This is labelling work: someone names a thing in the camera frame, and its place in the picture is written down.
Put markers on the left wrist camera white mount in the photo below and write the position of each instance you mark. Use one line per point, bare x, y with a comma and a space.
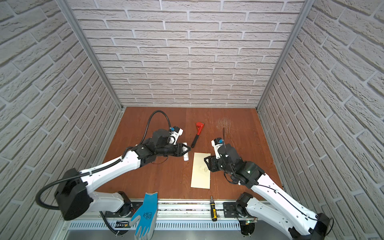
175, 133

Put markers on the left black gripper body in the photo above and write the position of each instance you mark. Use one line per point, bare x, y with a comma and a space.
176, 149

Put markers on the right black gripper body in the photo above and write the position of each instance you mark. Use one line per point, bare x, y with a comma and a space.
218, 165

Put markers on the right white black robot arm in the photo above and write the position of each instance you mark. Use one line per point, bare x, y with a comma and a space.
283, 212

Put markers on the blue grey work glove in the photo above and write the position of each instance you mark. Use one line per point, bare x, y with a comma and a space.
146, 217

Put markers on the red black pipe wrench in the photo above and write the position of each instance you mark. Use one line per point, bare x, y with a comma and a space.
199, 126

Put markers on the black yellow screwdriver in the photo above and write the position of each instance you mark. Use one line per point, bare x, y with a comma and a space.
213, 211

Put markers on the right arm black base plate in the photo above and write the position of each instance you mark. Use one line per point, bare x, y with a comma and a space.
234, 210

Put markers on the aluminium front rail frame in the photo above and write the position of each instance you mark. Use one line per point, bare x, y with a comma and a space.
173, 215

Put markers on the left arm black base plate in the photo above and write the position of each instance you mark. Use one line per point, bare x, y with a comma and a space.
126, 212

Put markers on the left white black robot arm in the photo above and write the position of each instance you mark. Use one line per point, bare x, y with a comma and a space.
78, 193

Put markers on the cream yellow envelope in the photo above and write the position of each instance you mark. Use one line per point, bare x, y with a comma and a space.
200, 173

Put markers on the white glue stick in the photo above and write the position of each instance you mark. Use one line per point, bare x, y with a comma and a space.
186, 156

